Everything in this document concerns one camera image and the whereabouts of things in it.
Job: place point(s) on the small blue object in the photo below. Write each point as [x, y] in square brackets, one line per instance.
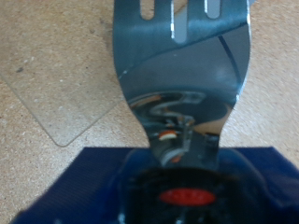
[180, 62]

